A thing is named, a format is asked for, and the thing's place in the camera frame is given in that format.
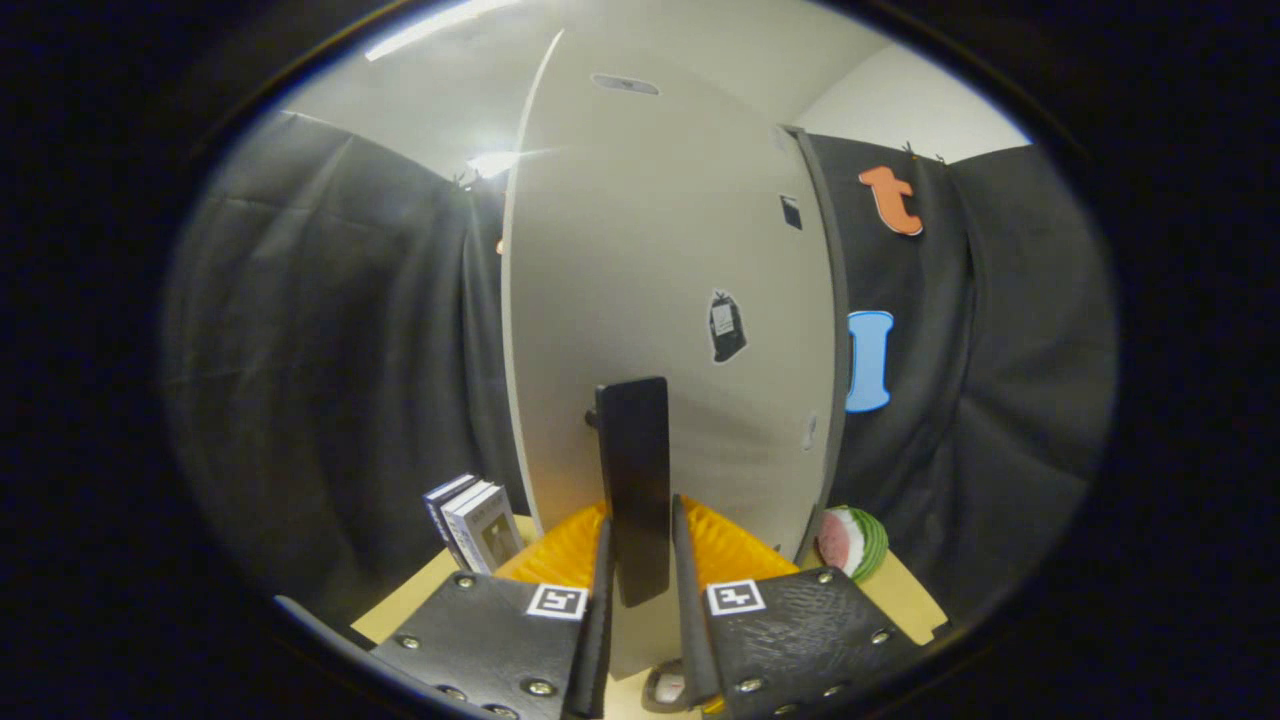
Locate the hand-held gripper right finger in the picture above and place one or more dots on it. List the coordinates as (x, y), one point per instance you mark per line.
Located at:
(688, 620)

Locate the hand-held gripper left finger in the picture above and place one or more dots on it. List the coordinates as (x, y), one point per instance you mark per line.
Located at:
(600, 640)

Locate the brown fuzzy shoe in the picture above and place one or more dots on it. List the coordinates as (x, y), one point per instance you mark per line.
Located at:
(668, 690)

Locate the grey shoe cabinet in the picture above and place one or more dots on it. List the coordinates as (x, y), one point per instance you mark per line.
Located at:
(840, 380)

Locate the grey cover book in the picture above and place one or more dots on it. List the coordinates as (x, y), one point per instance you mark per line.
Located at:
(495, 535)

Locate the watermelon slice toy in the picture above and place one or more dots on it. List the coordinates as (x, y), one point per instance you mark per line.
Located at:
(850, 540)

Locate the white spine book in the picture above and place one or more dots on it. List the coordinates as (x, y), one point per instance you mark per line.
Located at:
(460, 520)

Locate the blue spine book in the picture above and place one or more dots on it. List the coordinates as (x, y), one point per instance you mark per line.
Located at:
(440, 505)

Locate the black backdrop cloth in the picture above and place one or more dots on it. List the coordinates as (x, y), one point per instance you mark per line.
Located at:
(330, 350)

